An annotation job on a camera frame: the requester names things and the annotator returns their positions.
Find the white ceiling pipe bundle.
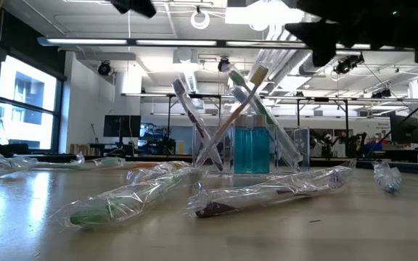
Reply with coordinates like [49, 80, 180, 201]
[247, 14, 314, 83]

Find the black ceiling camera cluster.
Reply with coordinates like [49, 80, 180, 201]
[334, 53, 365, 75]

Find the clear acrylic organizer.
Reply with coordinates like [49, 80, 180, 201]
[192, 123, 311, 177]

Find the teal mouthwash bottle white cap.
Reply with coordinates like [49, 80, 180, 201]
[233, 114, 253, 174]
[251, 114, 271, 174]

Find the black aluminium table frame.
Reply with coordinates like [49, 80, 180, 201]
[0, 154, 418, 177]

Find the person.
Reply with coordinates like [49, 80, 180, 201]
[348, 133, 366, 157]

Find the black computer monitor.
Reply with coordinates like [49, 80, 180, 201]
[389, 114, 418, 145]
[103, 115, 142, 138]

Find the white ceiling light panel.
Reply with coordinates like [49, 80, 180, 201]
[224, 5, 306, 26]

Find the brown boxes row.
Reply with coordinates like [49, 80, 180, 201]
[69, 143, 105, 157]

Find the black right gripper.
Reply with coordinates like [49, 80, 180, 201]
[284, 0, 417, 67]

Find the white cable coil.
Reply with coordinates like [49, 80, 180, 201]
[189, 9, 211, 30]

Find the black overhead beam with lights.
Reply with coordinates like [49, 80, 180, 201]
[36, 36, 418, 51]

